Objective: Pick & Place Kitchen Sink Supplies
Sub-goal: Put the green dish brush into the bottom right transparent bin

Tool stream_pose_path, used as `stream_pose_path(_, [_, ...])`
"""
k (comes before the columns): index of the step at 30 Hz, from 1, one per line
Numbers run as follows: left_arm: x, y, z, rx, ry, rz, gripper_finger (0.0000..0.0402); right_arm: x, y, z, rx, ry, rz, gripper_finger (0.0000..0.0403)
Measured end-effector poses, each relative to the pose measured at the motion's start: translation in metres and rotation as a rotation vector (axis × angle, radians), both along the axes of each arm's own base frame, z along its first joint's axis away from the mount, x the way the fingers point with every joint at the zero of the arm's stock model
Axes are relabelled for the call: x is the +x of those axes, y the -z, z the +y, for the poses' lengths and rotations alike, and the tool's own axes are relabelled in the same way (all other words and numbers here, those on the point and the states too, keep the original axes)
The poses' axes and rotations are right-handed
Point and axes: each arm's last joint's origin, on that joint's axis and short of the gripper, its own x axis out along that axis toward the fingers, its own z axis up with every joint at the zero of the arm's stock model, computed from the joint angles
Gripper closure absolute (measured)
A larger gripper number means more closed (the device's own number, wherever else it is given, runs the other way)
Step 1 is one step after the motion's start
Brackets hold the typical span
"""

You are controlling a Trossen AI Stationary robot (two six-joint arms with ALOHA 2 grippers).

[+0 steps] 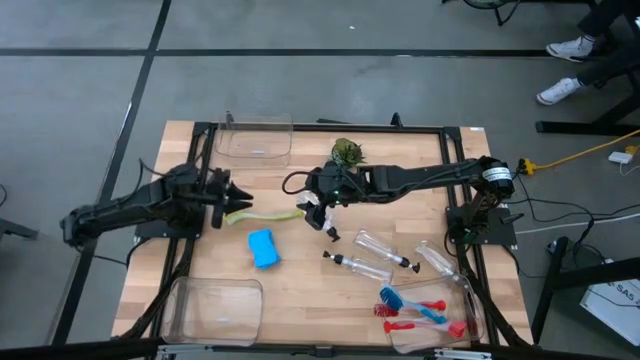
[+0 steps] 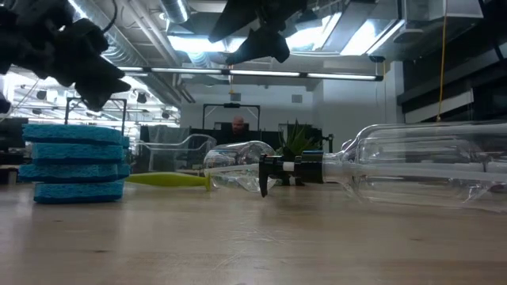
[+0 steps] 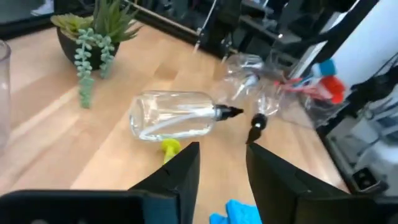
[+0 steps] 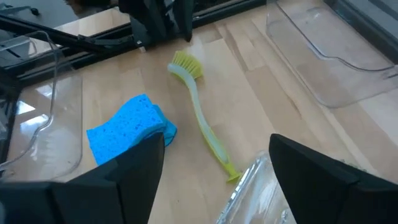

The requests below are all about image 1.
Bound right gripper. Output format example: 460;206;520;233
297;162;354;232

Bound black desk base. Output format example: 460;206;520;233
534;64;640;137

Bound person's leg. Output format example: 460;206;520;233
574;42;640;86
578;0;640;41

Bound blue sponge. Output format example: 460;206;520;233
247;228;282;271

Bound clear plastic bin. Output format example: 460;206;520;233
380;273;485;355
160;276;265;348
214;113;295;169

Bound yellow cable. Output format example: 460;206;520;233
529;128;640;171

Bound black furniture foot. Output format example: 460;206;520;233
0;218;40;241

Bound black floor cable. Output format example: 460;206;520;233
514;174;640;226

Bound black stand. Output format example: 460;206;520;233
530;235;640;346

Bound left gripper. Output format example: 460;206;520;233
199;167;254;230

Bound person's white shoe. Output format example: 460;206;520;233
544;34;596;62
535;76;584;106

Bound black chair base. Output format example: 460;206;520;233
441;0;521;27

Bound black aluminium frame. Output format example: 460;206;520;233
117;110;534;360

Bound white cable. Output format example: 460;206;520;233
514;212;640;236

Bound red dish brush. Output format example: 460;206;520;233
372;298;448;320
382;319;469;340

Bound white cardboard box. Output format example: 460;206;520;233
579;258;640;347

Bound potted succulent plant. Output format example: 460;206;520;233
329;137;367;169

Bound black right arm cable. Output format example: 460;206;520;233
281;170;314;196

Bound blue dish brush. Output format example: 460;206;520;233
378;285;449;325

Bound green dish brush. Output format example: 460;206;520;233
222;208;306;227

